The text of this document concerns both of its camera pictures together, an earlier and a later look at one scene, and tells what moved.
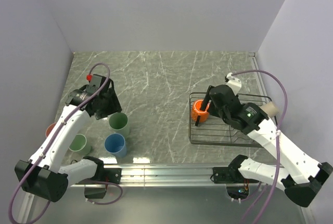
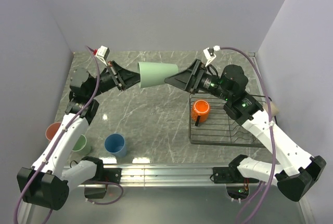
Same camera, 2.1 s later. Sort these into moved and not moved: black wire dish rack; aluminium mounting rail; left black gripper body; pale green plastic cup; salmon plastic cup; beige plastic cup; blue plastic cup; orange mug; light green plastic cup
Moved: pale green plastic cup; left black gripper body
Not moved: beige plastic cup; black wire dish rack; aluminium mounting rail; blue plastic cup; salmon plastic cup; light green plastic cup; orange mug
